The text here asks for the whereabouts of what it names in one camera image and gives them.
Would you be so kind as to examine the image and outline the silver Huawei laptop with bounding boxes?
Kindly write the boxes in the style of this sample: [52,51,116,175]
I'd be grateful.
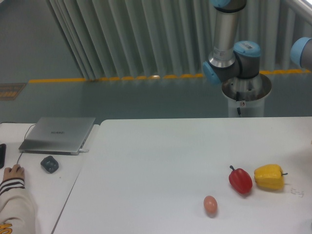
[19,117,95,155]

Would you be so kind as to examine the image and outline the black phone at edge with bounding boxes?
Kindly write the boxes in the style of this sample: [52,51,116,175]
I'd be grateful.
[0,143,6,169]

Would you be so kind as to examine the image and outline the red bell pepper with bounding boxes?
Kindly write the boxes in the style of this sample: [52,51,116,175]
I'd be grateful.
[229,165,253,195]

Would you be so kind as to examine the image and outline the white pleated curtain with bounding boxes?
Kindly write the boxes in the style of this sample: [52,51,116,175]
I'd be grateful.
[47,0,312,80]

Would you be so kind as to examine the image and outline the mouse cable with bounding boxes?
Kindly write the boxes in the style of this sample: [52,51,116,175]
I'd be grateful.
[16,123,37,166]

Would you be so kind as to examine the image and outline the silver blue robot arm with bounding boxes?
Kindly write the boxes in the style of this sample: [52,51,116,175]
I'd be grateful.
[202,0,312,84]

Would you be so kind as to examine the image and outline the small black plastic holder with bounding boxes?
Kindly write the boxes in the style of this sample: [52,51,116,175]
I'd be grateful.
[40,156,59,174]

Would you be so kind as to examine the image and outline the person's hand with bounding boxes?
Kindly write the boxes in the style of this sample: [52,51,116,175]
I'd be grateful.
[3,164,25,181]

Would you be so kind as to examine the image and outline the yellow bell pepper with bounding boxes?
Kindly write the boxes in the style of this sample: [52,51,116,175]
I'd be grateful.
[254,164,288,190]

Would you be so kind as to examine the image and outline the brown egg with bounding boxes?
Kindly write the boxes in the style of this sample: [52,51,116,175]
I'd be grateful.
[203,195,217,214]

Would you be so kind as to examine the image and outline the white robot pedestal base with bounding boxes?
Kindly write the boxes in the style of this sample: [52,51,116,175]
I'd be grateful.
[221,74,272,117]

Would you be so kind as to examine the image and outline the striped cream sleeve forearm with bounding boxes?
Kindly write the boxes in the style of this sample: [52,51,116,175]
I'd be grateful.
[0,177,36,234]

